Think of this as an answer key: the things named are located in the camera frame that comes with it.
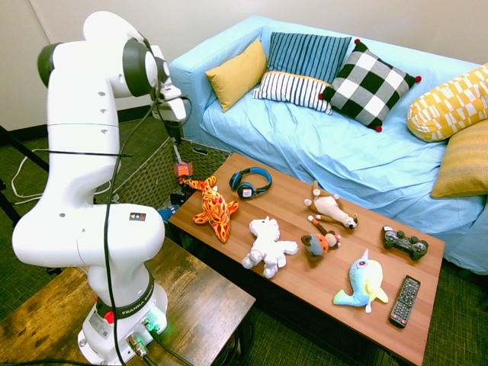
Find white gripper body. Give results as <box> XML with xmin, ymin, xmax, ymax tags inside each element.
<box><xmin>151</xmin><ymin>96</ymin><xmax>189</xmax><ymax>127</ymax></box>

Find orange toy car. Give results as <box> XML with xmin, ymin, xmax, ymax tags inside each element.
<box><xmin>174</xmin><ymin>161</ymin><xmax>194</xmax><ymax>180</ymax></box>

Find brown wicker basket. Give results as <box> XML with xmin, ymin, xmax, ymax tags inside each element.
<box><xmin>93</xmin><ymin>136</ymin><xmax>233</xmax><ymax>230</ymax></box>

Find black toy figure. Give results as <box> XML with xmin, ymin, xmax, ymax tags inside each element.
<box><xmin>169</xmin><ymin>185</ymin><xmax>195</xmax><ymax>207</ymax></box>

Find blue plush toy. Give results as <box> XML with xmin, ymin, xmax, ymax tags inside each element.
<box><xmin>157</xmin><ymin>204</ymin><xmax>180</xmax><ymax>223</ymax></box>

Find orange patterned whale plush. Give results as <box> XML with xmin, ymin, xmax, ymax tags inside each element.
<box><xmin>181</xmin><ymin>175</ymin><xmax>240</xmax><ymax>244</ymax></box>

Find plain yellow pillow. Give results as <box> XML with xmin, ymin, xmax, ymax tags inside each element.
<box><xmin>204</xmin><ymin>37</ymin><xmax>268</xmax><ymax>114</ymax></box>

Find black and blue headphones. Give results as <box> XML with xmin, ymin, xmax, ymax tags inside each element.
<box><xmin>228</xmin><ymin>166</ymin><xmax>273</xmax><ymax>201</ymax></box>

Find white navy striped pillow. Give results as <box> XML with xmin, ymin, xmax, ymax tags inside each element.
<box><xmin>252</xmin><ymin>70</ymin><xmax>334</xmax><ymax>116</ymax></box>

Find white unicorn plush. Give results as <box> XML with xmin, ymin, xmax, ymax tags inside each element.
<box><xmin>240</xmin><ymin>216</ymin><xmax>300</xmax><ymax>280</ymax></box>

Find blue striped pillow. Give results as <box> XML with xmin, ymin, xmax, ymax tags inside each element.
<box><xmin>266</xmin><ymin>31</ymin><xmax>353</xmax><ymax>85</ymax></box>

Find dark rustic wooden stand table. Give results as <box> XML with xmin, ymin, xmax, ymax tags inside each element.
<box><xmin>0</xmin><ymin>236</ymin><xmax>257</xmax><ymax>366</ymax></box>

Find brown and white dog plush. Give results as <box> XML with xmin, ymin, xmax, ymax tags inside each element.
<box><xmin>303</xmin><ymin>179</ymin><xmax>360</xmax><ymax>230</ymax></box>

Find light blue covered sofa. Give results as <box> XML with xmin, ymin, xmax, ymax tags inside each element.
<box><xmin>169</xmin><ymin>14</ymin><xmax>488</xmax><ymax>276</ymax></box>

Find brown monkey plush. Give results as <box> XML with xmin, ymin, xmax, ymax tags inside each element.
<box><xmin>300</xmin><ymin>214</ymin><xmax>343</xmax><ymax>265</ymax></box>

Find black white checked pillow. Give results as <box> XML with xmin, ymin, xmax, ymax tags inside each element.
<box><xmin>318</xmin><ymin>37</ymin><xmax>423</xmax><ymax>133</ymax></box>

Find wooden coffee table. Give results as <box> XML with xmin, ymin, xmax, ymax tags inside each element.
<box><xmin>167</xmin><ymin>152</ymin><xmax>446</xmax><ymax>366</ymax></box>

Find blue and yellow narwhal plush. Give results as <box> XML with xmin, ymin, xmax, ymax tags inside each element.
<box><xmin>332</xmin><ymin>248</ymin><xmax>390</xmax><ymax>314</ymax></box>

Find black game controller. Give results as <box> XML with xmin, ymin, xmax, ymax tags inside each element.
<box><xmin>381</xmin><ymin>224</ymin><xmax>430</xmax><ymax>262</ymax></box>

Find black remote control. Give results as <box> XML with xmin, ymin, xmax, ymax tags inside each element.
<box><xmin>388</xmin><ymin>274</ymin><xmax>422</xmax><ymax>329</ymax></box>

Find yellow white patterned bolster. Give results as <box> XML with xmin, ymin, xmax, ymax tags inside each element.
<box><xmin>406</xmin><ymin>63</ymin><xmax>488</xmax><ymax>143</ymax></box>

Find mustard striped pillow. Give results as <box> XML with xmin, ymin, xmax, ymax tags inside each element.
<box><xmin>430</xmin><ymin>120</ymin><xmax>488</xmax><ymax>200</ymax></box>

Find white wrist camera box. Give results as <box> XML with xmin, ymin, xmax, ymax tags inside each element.
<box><xmin>158</xmin><ymin>85</ymin><xmax>184</xmax><ymax>102</ymax></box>

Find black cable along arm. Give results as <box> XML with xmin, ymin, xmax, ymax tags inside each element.
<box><xmin>102</xmin><ymin>36</ymin><xmax>194</xmax><ymax>366</ymax></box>

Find black camera tripod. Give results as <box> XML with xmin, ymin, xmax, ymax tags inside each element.
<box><xmin>0</xmin><ymin>124</ymin><xmax>65</xmax><ymax>276</ymax></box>

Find white floor cable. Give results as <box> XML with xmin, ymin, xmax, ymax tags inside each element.
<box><xmin>10</xmin><ymin>147</ymin><xmax>115</xmax><ymax>207</ymax></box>

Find black base cable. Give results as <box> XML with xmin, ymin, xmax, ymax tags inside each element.
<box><xmin>143</xmin><ymin>322</ymin><xmax>185</xmax><ymax>366</ymax></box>
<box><xmin>127</xmin><ymin>335</ymin><xmax>158</xmax><ymax>366</ymax></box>

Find black cable bundle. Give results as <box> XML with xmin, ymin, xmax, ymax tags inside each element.
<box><xmin>219</xmin><ymin>316</ymin><xmax>255</xmax><ymax>366</ymax></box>

